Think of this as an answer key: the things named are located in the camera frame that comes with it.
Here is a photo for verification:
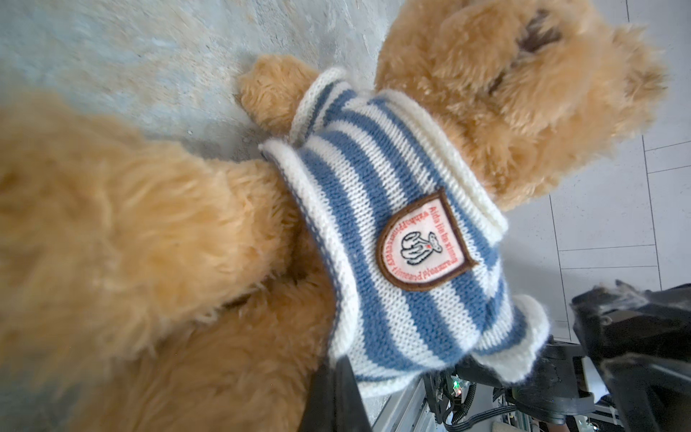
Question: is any blue white striped knit sweater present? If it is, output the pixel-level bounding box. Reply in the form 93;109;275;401
260;68;550;397

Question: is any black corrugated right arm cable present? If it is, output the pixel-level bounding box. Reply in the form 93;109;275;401
444;382;519;432

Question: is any brown plush teddy bear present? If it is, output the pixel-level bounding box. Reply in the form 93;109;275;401
1;1;667;431

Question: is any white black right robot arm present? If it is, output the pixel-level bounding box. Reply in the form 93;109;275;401
456;281;690;431

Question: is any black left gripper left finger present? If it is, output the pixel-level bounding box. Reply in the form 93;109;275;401
298;363;337;432

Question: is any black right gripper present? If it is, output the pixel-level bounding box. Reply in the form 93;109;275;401
572;280;690;431

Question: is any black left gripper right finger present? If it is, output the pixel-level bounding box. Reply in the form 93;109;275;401
336;356;372;432

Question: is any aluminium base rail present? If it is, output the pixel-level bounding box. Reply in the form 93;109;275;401
372;378;437;432

